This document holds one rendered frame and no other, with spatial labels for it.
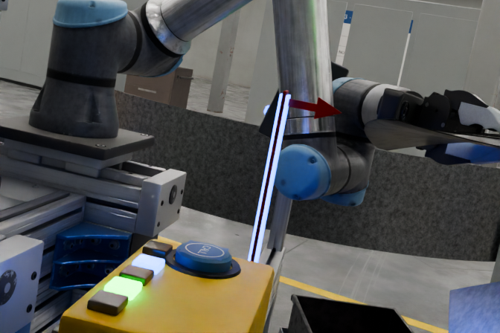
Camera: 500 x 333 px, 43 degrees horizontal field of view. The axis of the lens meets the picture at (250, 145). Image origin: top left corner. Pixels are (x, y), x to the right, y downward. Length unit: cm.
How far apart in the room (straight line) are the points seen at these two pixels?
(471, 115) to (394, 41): 605
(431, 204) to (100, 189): 179
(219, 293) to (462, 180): 231
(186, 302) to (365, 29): 658
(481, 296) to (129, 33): 71
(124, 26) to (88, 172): 26
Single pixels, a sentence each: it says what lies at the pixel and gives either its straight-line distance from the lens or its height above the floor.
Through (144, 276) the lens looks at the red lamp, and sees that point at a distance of 41.
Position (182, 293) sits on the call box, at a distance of 41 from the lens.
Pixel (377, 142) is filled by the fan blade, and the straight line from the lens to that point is 77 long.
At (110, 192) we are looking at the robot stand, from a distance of 107.
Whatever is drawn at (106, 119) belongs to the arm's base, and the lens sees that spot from 110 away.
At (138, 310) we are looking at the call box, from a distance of 38.
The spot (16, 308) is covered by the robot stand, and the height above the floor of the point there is 93.
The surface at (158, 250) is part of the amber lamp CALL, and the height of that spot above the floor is 108.
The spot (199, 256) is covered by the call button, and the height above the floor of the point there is 108.
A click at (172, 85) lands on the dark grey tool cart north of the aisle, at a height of 70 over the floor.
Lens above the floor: 122
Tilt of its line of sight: 8 degrees down
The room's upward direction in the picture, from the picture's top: 11 degrees clockwise
